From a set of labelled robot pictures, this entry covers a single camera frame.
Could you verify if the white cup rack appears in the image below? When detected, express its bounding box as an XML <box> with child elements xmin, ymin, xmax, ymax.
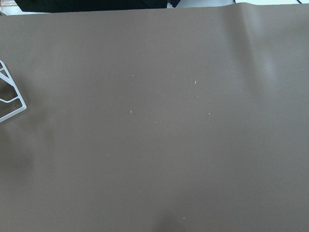
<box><xmin>0</xmin><ymin>60</ymin><xmax>27</xmax><ymax>123</ymax></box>

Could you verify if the long black case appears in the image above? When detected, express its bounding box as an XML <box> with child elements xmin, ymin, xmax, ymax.
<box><xmin>15</xmin><ymin>0</ymin><xmax>181</xmax><ymax>13</ymax></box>

